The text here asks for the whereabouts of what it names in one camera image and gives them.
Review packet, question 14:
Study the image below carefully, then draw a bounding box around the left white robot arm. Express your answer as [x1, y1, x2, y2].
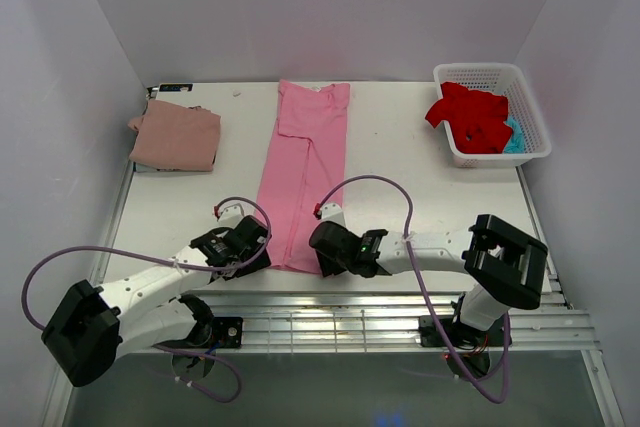
[41, 215, 270, 387]

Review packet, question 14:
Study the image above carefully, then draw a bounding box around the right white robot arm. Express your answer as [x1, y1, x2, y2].
[309, 214, 548, 344]

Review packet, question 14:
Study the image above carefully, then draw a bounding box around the folded dusty pink t shirt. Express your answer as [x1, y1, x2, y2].
[128, 100, 221, 172]

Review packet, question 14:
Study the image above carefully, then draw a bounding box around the blue label sticker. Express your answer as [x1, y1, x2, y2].
[157, 83, 193, 92]

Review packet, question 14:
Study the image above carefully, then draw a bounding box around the red t shirt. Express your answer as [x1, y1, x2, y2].
[425, 82, 513, 154]

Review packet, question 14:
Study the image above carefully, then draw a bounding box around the teal t shirt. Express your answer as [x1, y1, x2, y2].
[503, 116, 526, 154]

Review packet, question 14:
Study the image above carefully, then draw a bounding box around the white plastic mesh basket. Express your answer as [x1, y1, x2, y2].
[433, 62, 551, 169]

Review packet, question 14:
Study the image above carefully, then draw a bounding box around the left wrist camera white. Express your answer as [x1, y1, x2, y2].
[213, 202, 245, 229]

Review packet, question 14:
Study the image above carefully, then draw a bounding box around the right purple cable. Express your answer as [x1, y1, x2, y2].
[312, 174, 514, 404]

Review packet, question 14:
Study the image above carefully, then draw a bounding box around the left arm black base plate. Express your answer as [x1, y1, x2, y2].
[195, 316, 244, 350]

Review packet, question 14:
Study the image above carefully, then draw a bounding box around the aluminium rail frame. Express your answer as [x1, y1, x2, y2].
[54, 161, 601, 427]

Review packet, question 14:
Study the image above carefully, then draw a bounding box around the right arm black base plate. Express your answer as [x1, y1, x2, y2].
[418, 315, 505, 351]

